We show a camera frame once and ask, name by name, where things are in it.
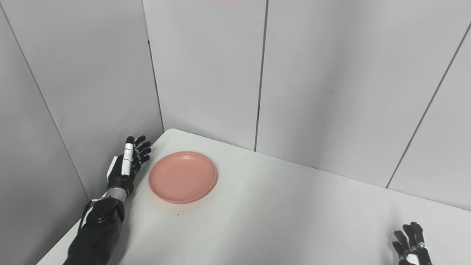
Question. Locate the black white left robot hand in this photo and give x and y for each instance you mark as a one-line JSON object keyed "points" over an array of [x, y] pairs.
{"points": [[119, 178]]}

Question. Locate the pink round plate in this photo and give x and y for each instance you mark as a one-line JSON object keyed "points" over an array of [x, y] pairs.
{"points": [[182, 176]]}

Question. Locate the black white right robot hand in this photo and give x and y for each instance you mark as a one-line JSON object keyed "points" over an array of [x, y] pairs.
{"points": [[419, 254]]}

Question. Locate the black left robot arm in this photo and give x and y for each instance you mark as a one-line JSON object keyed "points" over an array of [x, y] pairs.
{"points": [[97, 235]]}

